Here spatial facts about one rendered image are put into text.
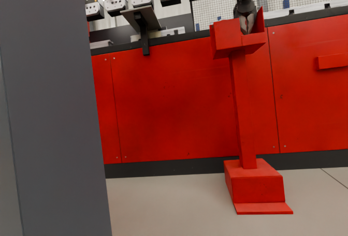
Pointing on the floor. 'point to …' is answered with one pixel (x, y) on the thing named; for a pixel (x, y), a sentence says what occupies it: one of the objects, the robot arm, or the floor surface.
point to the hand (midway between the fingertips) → (247, 32)
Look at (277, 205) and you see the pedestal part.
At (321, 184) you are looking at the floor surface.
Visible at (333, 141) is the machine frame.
